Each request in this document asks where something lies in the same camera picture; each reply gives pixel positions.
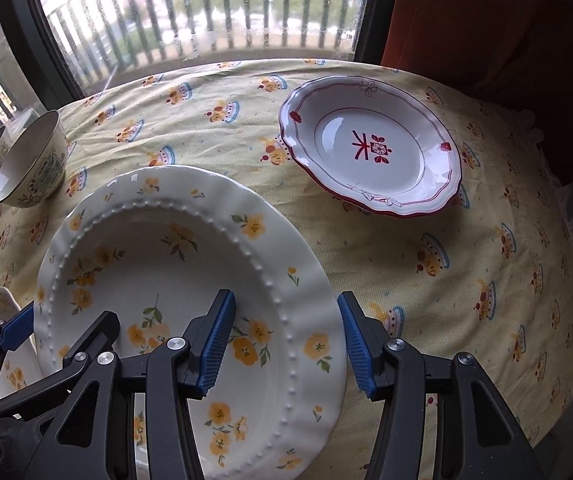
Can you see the balcony railing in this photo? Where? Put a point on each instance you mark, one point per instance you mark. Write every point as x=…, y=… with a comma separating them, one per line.
x=226, y=42

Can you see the orange curtain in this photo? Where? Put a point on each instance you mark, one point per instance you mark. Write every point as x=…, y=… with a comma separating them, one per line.
x=466, y=20

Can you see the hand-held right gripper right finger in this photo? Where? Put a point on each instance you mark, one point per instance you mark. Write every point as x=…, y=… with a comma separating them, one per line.
x=355, y=345

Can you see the dark window frame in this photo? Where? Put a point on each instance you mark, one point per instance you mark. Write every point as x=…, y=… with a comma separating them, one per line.
x=41, y=55

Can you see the cream bowl green pattern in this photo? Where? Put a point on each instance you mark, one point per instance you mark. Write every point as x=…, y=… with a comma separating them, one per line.
x=41, y=170

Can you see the yellow printed tablecloth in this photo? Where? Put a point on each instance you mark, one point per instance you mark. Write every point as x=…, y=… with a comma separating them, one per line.
x=391, y=260

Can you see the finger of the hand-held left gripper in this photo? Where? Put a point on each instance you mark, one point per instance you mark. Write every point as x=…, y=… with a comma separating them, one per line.
x=17, y=327
x=99, y=330

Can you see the yellow floral white plate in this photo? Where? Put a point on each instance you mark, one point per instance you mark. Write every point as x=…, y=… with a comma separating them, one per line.
x=166, y=260

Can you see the red-trimmed white plate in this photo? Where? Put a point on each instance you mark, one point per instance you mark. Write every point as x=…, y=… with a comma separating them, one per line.
x=336, y=125

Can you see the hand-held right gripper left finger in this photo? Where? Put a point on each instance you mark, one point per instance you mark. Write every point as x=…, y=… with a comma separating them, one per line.
x=218, y=340

